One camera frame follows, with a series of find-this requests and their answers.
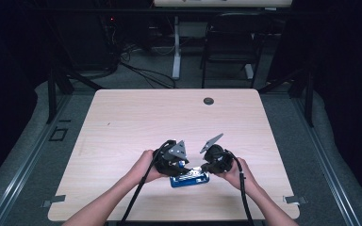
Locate blue stapler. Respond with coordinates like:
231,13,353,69
169,166,211,189

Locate grey table bracket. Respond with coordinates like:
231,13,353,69
41,194,67,209
282,195,309,206

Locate aluminium floor rail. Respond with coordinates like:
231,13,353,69
0,93,74,226
290,93,362,226

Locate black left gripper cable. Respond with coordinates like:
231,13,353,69
118,139,177,226

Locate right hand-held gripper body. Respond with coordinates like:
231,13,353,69
199,133,236,175

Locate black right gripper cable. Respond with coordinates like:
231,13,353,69
222,149,255,226

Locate black floor cables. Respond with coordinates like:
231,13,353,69
118,43,177,89

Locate black folding chair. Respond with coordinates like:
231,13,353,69
200,12,275,89

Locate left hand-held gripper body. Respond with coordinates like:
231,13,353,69
153,138,190,177

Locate person's right hand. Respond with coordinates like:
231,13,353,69
214,156,259,195

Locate person's left hand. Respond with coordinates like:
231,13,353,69
130,149,168,185

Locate black metal stand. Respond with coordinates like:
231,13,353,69
257,66,315,128
45,66,106,125

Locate light background desk top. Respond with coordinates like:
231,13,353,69
153,0,293,8

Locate white desk leg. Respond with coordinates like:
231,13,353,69
172,15,183,81
244,63,255,80

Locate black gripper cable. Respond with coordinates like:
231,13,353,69
222,149,255,226
118,139,177,226

